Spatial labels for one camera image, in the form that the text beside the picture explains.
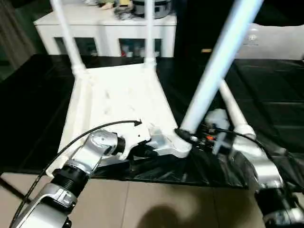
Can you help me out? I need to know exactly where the grey bag with black strap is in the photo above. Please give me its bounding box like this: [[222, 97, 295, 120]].
[[132, 0, 172, 19]]

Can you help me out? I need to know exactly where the grey curtain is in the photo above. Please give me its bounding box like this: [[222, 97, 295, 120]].
[[0, 0, 38, 76]]

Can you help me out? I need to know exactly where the white sideboard cabinet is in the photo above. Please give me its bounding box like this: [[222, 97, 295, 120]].
[[33, 2, 178, 58]]

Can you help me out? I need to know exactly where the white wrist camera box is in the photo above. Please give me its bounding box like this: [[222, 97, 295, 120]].
[[204, 109, 232, 133], [121, 122, 153, 153]]

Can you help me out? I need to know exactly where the white plastic table top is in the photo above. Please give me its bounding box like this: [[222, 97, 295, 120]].
[[57, 63, 193, 175]]

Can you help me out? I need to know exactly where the colourful clutter bundle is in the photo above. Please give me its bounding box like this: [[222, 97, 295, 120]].
[[85, 0, 134, 20]]

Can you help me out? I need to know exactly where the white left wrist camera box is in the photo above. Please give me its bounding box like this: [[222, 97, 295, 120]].
[[121, 122, 153, 153]]

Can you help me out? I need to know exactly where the white plastic table leg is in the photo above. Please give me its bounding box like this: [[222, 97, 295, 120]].
[[143, 0, 158, 70], [180, 0, 265, 137], [218, 80, 257, 139], [49, 0, 87, 77]]

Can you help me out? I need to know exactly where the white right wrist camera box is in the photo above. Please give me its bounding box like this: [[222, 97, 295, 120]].
[[204, 109, 232, 133]]

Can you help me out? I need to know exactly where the black cabinet with yellow label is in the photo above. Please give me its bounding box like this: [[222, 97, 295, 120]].
[[176, 0, 245, 65]]

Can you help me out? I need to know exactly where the grey pillow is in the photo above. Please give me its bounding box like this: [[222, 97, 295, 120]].
[[241, 23, 304, 61]]

